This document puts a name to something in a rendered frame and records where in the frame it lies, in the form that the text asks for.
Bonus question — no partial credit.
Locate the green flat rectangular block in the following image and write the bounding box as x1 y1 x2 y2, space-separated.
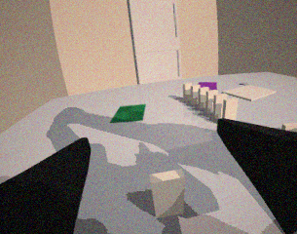
109 104 145 124

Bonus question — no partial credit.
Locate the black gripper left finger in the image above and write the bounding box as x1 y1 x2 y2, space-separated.
0 137 91 234

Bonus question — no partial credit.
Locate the purple flat bar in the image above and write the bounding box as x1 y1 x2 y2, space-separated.
199 82 217 91

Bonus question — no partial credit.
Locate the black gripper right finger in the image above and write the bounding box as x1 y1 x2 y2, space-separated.
217 118 297 234

